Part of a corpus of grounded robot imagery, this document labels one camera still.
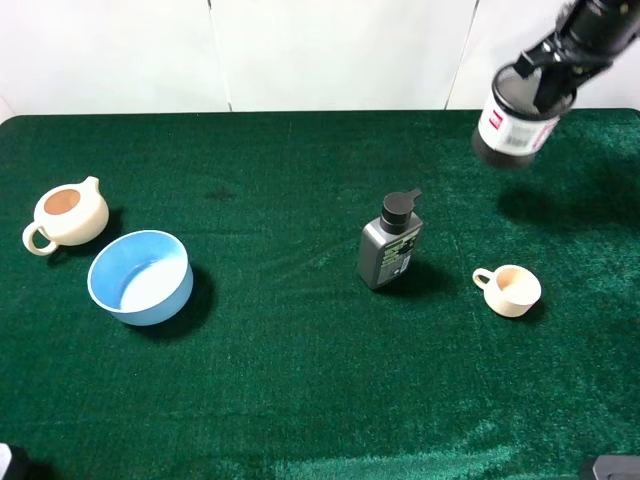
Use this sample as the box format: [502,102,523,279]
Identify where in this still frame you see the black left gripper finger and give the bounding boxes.
[513,41,554,78]

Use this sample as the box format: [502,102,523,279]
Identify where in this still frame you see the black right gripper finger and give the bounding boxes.
[532,63,583,116]

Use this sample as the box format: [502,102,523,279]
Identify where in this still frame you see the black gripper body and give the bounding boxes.
[541,0,639,75]

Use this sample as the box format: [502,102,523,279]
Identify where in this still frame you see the black mesh pen holder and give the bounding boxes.
[471,64,577,170]

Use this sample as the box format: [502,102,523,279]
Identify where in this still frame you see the cream small cup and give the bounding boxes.
[472,265,542,318]

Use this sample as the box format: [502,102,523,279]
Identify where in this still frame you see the grey pump bottle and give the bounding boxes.
[357,189,423,290]

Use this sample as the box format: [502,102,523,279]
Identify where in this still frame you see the green velvet tablecloth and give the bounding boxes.
[1,110,639,479]

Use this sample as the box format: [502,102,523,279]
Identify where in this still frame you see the light blue bowl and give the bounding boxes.
[87,230,194,327]

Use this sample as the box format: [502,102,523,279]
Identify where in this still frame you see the cream ceramic teapot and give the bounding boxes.
[22,176,109,256]

